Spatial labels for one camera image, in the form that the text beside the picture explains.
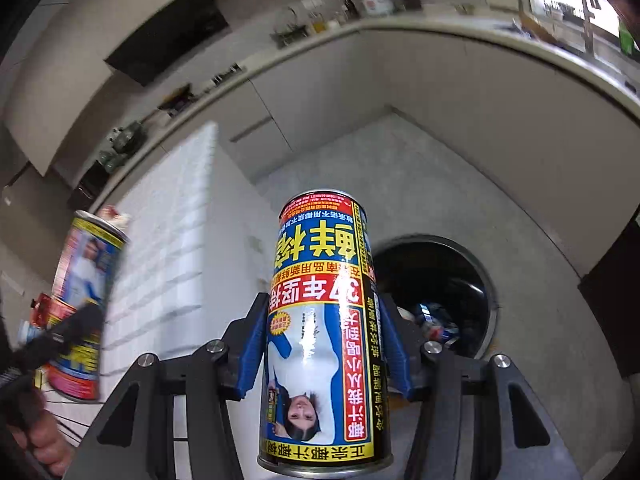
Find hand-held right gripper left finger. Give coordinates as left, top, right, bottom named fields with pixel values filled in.
left=75, top=291, right=271, bottom=480

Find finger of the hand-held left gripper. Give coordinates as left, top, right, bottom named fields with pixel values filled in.
left=10, top=304, right=107, bottom=376

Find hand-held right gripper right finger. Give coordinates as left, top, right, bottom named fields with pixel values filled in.
left=372, top=292, right=583, bottom=480

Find blue drink can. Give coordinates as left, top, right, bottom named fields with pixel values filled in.
left=417, top=301, right=463, bottom=346

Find black yellow drink can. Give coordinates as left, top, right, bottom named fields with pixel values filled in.
left=46, top=209, right=128, bottom=403
left=257, top=190, right=393, bottom=476

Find black bucket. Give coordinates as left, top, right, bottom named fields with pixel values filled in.
left=370, top=234, right=501, bottom=361

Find person's left hand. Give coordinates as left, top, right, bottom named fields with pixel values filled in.
left=14, top=389, right=76, bottom=477

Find red box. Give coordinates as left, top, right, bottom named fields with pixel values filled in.
left=29, top=294, right=76, bottom=328

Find white kitchen island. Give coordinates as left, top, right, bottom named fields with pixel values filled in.
left=210, top=150, right=286, bottom=311

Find white checkered tablecloth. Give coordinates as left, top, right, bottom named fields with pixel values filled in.
left=95, top=122, right=271, bottom=376

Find black microwave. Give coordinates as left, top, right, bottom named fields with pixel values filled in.
left=67, top=160, right=108, bottom=211

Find green ceramic jar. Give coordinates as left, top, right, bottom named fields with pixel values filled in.
left=97, top=146, right=128, bottom=172

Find grey pot with lid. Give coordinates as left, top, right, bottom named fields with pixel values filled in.
left=112, top=121, right=147, bottom=147

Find black dishwasher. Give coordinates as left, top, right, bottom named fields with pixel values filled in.
left=577, top=210, right=640, bottom=378

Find beige upper cabinets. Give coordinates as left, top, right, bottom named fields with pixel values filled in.
left=0, top=0, right=236, bottom=176

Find black gas stove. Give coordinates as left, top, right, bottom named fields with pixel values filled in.
left=210, top=64, right=246, bottom=87

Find beige base cabinets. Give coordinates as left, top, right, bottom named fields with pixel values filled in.
left=90, top=25, right=640, bottom=281

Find black range hood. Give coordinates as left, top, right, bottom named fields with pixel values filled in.
left=104, top=0, right=231, bottom=86

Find steel kitchen faucet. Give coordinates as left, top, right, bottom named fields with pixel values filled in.
left=575, top=0, right=607, bottom=56

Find green bottle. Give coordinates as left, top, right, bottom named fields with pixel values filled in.
left=619, top=17, right=639, bottom=54

